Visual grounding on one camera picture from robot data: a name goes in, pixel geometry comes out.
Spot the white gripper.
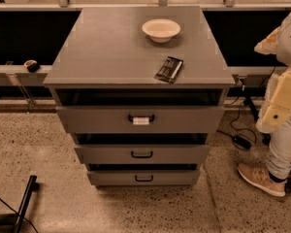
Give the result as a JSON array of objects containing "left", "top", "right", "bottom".
[{"left": 254, "top": 28, "right": 291, "bottom": 133}]

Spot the grey top drawer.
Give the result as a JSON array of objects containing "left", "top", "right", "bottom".
[{"left": 57, "top": 106, "right": 224, "bottom": 134}]

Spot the grey drawer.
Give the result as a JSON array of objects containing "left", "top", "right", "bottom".
[
  {"left": 57, "top": 106, "right": 224, "bottom": 134},
  {"left": 75, "top": 145, "right": 210, "bottom": 164},
  {"left": 87, "top": 170, "right": 200, "bottom": 186}
]

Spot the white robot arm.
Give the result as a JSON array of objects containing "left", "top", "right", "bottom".
[{"left": 254, "top": 13, "right": 291, "bottom": 133}]

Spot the grey drawer cabinet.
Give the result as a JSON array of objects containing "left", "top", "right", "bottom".
[{"left": 43, "top": 5, "right": 236, "bottom": 188}]

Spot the grey middle drawer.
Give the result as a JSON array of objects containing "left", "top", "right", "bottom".
[{"left": 75, "top": 145, "right": 210, "bottom": 164}]

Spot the grey bottom drawer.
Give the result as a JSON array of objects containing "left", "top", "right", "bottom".
[{"left": 87, "top": 170, "right": 200, "bottom": 186}]

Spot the black stand leg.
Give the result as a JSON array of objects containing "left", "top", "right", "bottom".
[{"left": 238, "top": 76, "right": 272, "bottom": 147}]

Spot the black power adapter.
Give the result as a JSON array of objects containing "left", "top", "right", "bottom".
[{"left": 232, "top": 135, "right": 251, "bottom": 150}]

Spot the light trouser leg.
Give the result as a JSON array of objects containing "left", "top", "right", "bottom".
[{"left": 266, "top": 117, "right": 291, "bottom": 181}]

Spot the black snack packet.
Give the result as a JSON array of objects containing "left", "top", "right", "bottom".
[{"left": 154, "top": 56, "right": 183, "bottom": 83}]

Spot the white bowl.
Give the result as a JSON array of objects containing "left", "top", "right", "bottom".
[{"left": 142, "top": 18, "right": 180, "bottom": 43}]

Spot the tan sneaker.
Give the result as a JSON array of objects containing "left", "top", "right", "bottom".
[{"left": 237, "top": 163, "right": 286, "bottom": 197}]

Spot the tape measure on ledge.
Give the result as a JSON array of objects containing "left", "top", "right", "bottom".
[{"left": 23, "top": 60, "right": 40, "bottom": 73}]

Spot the clear ruler bracket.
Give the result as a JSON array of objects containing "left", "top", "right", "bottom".
[{"left": 6, "top": 73, "right": 36, "bottom": 113}]

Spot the black metal frame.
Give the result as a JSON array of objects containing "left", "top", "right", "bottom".
[{"left": 0, "top": 176, "right": 40, "bottom": 233}]

